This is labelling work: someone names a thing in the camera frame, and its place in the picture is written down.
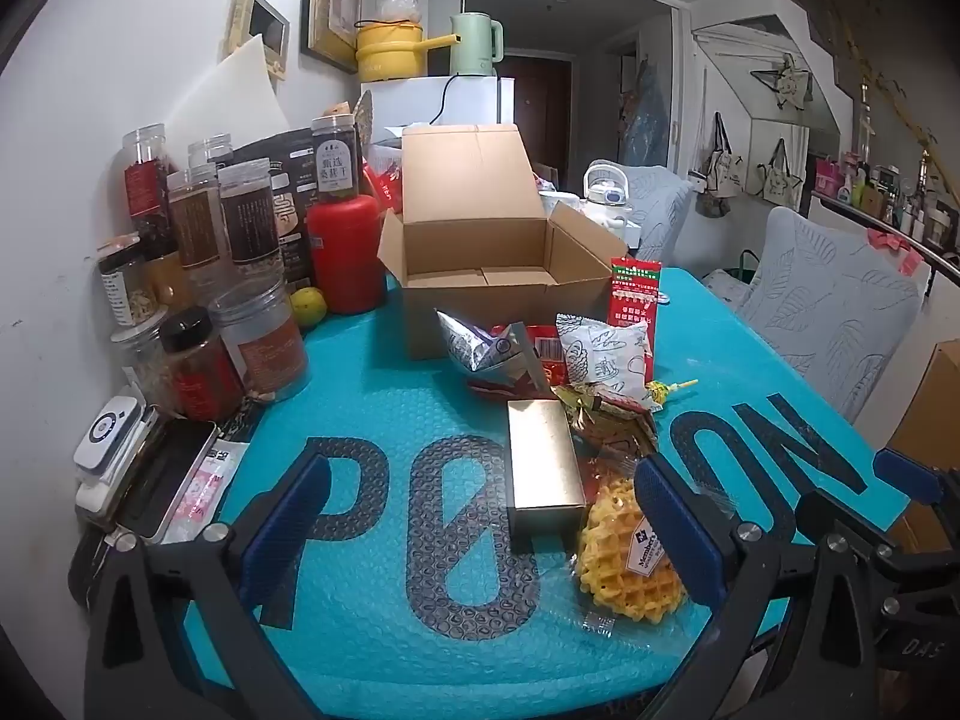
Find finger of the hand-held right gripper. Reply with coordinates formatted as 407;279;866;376
872;448;960;520
795;495;929;580

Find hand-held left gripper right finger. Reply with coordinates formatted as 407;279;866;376
634;454;901;720

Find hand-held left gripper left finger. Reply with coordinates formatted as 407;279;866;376
84;454;335;720

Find waffle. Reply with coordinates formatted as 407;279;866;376
574;450;713;638

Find brown snack packet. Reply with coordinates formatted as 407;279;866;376
570;397;661;466

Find yellow lollipop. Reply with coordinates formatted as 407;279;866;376
645;379;700;410

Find gold rectangular box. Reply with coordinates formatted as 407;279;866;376
506;399;587;537

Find gold foil candy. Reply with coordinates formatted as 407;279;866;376
551;382;601;413

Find white bread-print snack packet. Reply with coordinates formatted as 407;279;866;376
555;313;655;406

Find red white snack packet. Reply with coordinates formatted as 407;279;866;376
469;322;571;398

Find red green snack packet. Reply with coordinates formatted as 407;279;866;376
609;256;662;331

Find silver purple snack packet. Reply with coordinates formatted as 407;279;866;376
435;307;552;398

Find cardboard box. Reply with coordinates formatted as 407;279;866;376
377;122;631;361

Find brown cardboard carton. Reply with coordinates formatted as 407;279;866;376
874;340;960;556

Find pink sachet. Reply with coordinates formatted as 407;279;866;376
161;441;248;545

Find metal tin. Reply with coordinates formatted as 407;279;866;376
116;418;222;545

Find teal bubble mat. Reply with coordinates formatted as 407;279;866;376
180;266;912;720

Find green citrus fruit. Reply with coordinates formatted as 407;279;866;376
289;286;327;329

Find pink ribbon bows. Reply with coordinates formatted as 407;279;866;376
862;225;925;278

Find row of toiletry bottles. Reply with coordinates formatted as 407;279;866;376
814;150;960;248

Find red bottle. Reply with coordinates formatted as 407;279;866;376
306;195;389;316

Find cluster of clear plastic jars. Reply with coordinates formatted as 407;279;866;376
96;124;310;421

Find black snack box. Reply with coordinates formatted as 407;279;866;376
225;127;361;293

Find white jug blue button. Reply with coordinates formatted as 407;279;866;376
581;160;635;230

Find canvas tote bag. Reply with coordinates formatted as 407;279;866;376
694;112;747;218

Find red plastic bag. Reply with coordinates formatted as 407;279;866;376
360;161;406;215

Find black-lid jar white label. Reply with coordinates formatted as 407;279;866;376
311;114;355;205

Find blue hanging cloth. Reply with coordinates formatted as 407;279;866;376
619;60;672;166

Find woven fan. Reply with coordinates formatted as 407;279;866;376
352;90;376;158

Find white foam board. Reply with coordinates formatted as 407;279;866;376
161;34;290;158

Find dark wooden door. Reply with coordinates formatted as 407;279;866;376
504;49;575;181

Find white fridge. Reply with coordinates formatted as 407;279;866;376
358;75;517;147

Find yellow pot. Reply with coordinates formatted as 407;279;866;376
354;21;464;83

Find green electric kettle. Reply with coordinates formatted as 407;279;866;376
448;13;505;77

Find framed picture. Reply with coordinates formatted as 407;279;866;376
300;0;365;76

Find black power cable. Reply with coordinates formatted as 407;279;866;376
429;75;460;127

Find wall intercom panel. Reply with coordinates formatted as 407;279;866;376
217;0;292;83

